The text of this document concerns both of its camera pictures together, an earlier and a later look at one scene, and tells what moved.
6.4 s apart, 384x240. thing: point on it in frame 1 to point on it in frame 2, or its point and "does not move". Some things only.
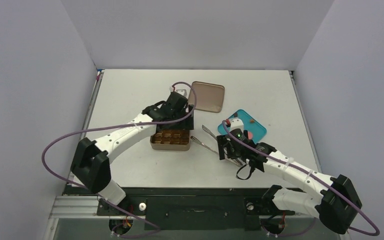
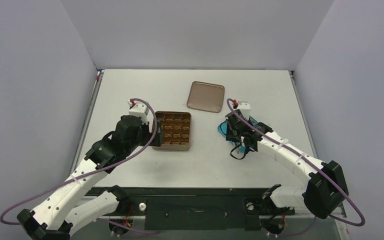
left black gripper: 186,124 to 157,140
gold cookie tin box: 170,140 does not move
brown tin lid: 210,97 does not move
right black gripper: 227,145 to 233,129
